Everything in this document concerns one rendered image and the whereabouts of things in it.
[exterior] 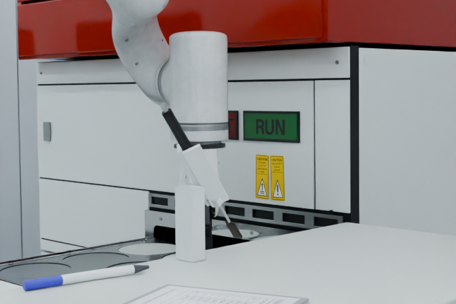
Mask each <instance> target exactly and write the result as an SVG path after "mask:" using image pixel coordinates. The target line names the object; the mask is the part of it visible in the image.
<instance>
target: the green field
mask: <svg viewBox="0 0 456 304"><path fill-rule="evenodd" d="M244 121H245V138H262V139H278V140H297V114H274V113H245V114H244Z"/></svg>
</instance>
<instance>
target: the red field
mask: <svg viewBox="0 0 456 304"><path fill-rule="evenodd" d="M228 122H229V123H228V126H229V137H233V138H236V127H235V113H228Z"/></svg>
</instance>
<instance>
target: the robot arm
mask: <svg viewBox="0 0 456 304"><path fill-rule="evenodd" d="M106 1H107V3H108V4H109V6H110V8H111V11H112V14H113V20H112V38H113V44H114V46H115V50H116V52H117V54H118V56H119V58H120V60H121V62H122V63H123V65H124V66H125V68H126V70H127V71H128V72H129V74H130V75H131V77H132V78H133V80H134V81H135V82H136V84H137V85H138V87H139V88H140V89H141V90H142V92H143V93H144V94H145V95H146V96H147V97H148V98H149V99H150V100H151V101H153V102H154V103H155V104H157V105H159V106H161V105H162V104H164V103H165V104H166V106H167V107H169V108H171V109H172V112H173V113H174V115H175V117H176V118H177V120H178V122H179V124H180V126H181V127H182V129H183V131H184V133H185V134H186V136H187V138H188V139H189V142H190V143H191V145H192V147H194V146H196V145H198V144H200V145H201V147H202V149H203V151H204V153H205V154H206V157H207V158H208V161H209V162H210V164H211V166H212V168H213V169H214V171H215V173H216V175H217V176H218V179H219V151H218V149H220V148H225V143H221V141H222V140H229V126H228V123H229V122H228V66H227V36H226V34H224V33H220V32H216V31H183V32H179V33H174V34H172V35H171V36H170V37H169V45H168V43H167V41H166V39H165V38H164V36H163V34H162V31H161V29H160V27H159V23H158V19H157V15H158V14H159V13H160V12H161V11H162V10H163V9H164V8H165V7H166V6H167V4H168V2H169V0H106ZM180 185H195V184H194V182H193V181H192V179H191V177H190V176H189V173H188V171H187V170H186V168H185V167H184V165H183V163H182V161H181V159H180V168H179V186H180ZM218 214H219V207H218V206H214V207H212V206H207V205H205V250H209V249H213V245H212V216H213V217H216V216H217V215H218Z"/></svg>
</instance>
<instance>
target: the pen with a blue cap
mask: <svg viewBox="0 0 456 304"><path fill-rule="evenodd" d="M146 269H149V266H148V265H125V266H120V267H111V268H106V269H97V270H92V271H83V272H79V273H70V274H64V275H56V276H51V277H46V278H37V279H32V280H24V281H23V283H22V287H23V289H24V290H34V289H38V288H47V287H52V286H60V285H65V284H73V283H78V282H86V281H91V280H99V279H104V278H112V277H117V276H126V275H130V274H134V273H138V272H140V271H143V270H146Z"/></svg>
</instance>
